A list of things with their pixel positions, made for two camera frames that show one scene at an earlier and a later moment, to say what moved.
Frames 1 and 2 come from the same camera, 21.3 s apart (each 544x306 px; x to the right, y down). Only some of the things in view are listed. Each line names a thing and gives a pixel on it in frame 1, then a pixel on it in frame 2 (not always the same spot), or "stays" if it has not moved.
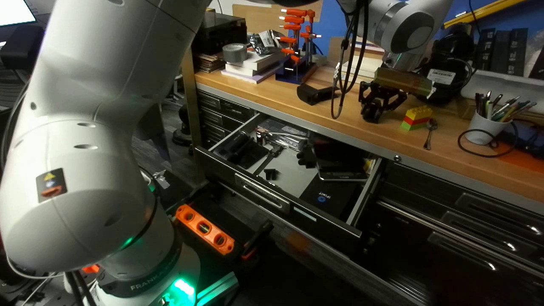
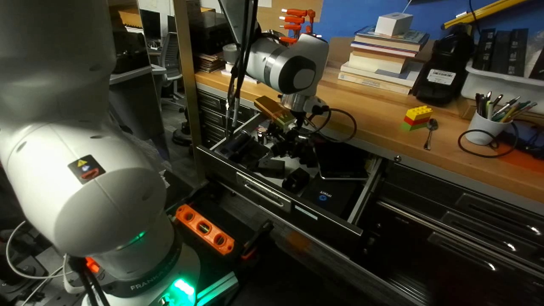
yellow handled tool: [481, 11] stays
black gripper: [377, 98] to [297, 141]
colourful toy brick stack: [415, 115] stays
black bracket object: [311, 93] to [272, 166]
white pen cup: [483, 130] stays
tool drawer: [299, 170] stays
